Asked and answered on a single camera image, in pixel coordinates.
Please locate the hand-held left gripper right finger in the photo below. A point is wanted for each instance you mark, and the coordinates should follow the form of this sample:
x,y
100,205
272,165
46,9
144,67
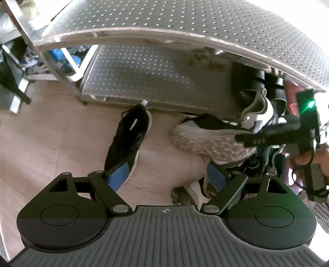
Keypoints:
x,y
216,178

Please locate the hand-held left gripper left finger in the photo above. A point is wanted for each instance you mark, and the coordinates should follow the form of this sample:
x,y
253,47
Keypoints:
x,y
118,177

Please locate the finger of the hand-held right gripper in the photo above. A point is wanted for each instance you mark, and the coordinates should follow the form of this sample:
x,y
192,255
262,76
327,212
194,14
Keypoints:
x,y
270,137

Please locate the black teal sneaker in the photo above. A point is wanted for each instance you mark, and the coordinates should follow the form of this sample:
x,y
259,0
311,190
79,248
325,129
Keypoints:
x,y
195,192
257,164

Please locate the grey white sneaker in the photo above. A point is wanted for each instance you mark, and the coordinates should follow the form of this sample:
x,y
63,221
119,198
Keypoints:
x,y
205,143
259,113

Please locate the perforated metal shoe rack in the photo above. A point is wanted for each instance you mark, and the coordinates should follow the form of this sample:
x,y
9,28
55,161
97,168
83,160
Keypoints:
x,y
180,20

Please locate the person's right hand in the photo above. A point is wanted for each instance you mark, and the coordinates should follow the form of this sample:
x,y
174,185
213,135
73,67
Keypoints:
x,y
324,155

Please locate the pink box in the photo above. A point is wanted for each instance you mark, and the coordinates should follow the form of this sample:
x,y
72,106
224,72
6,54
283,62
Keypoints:
x,y
293,95

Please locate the purple cloth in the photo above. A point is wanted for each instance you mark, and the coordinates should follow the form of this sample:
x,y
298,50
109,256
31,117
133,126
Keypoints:
x,y
289,174

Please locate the dark slipper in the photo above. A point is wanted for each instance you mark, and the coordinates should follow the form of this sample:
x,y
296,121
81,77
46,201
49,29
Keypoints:
x,y
270,84

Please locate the person's checked trousers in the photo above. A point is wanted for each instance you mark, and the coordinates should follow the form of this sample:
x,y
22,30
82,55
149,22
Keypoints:
x,y
322,213

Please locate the blue plastic bag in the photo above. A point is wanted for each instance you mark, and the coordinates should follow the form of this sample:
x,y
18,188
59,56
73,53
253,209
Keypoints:
x,y
57,55

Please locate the white blue sneaker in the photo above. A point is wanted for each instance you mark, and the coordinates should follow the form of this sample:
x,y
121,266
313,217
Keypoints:
x,y
29,59

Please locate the black cloth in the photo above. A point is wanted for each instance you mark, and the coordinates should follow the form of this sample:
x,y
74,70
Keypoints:
x,y
15,51

